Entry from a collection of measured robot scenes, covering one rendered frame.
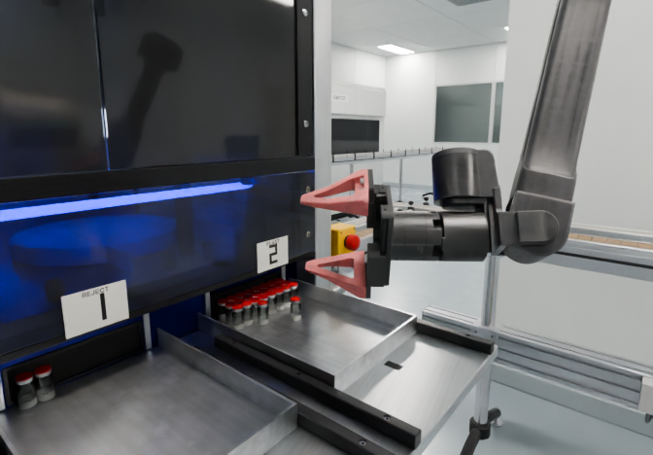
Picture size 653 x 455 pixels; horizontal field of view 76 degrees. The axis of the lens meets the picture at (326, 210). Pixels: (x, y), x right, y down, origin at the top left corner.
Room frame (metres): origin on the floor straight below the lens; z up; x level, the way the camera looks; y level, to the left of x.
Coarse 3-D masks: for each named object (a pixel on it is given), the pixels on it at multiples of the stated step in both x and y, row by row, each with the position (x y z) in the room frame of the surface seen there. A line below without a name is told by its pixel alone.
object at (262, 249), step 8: (272, 240) 0.81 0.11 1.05; (280, 240) 0.83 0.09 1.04; (264, 248) 0.80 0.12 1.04; (272, 248) 0.81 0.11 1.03; (280, 248) 0.83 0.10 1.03; (264, 256) 0.79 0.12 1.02; (272, 256) 0.81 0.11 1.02; (280, 256) 0.83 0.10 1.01; (264, 264) 0.79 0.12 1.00; (272, 264) 0.81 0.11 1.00; (280, 264) 0.83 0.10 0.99
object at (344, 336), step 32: (320, 288) 0.90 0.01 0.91; (288, 320) 0.80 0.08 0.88; (320, 320) 0.80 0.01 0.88; (352, 320) 0.80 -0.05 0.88; (384, 320) 0.79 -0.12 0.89; (416, 320) 0.75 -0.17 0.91; (288, 352) 0.67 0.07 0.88; (320, 352) 0.67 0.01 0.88; (352, 352) 0.67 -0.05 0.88; (384, 352) 0.66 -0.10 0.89
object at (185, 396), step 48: (96, 384) 0.58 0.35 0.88; (144, 384) 0.58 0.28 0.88; (192, 384) 0.58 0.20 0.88; (240, 384) 0.55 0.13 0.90; (0, 432) 0.43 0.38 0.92; (48, 432) 0.48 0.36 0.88; (96, 432) 0.48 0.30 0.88; (144, 432) 0.48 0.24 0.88; (192, 432) 0.48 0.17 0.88; (240, 432) 0.48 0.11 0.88; (288, 432) 0.47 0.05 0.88
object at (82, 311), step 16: (96, 288) 0.55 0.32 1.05; (112, 288) 0.57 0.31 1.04; (64, 304) 0.52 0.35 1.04; (80, 304) 0.53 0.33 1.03; (96, 304) 0.55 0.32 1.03; (112, 304) 0.56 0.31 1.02; (64, 320) 0.52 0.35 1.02; (80, 320) 0.53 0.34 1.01; (96, 320) 0.55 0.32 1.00; (112, 320) 0.56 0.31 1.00
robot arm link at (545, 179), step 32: (576, 0) 0.52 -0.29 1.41; (608, 0) 0.52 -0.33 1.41; (576, 32) 0.51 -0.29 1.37; (544, 64) 0.51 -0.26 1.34; (576, 64) 0.49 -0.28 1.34; (544, 96) 0.48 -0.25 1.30; (576, 96) 0.48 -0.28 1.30; (544, 128) 0.47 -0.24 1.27; (576, 128) 0.46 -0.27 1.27; (544, 160) 0.45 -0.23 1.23; (576, 160) 0.45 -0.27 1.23; (512, 192) 0.47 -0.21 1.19; (544, 192) 0.43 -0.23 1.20; (512, 256) 0.45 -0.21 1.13; (544, 256) 0.41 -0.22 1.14
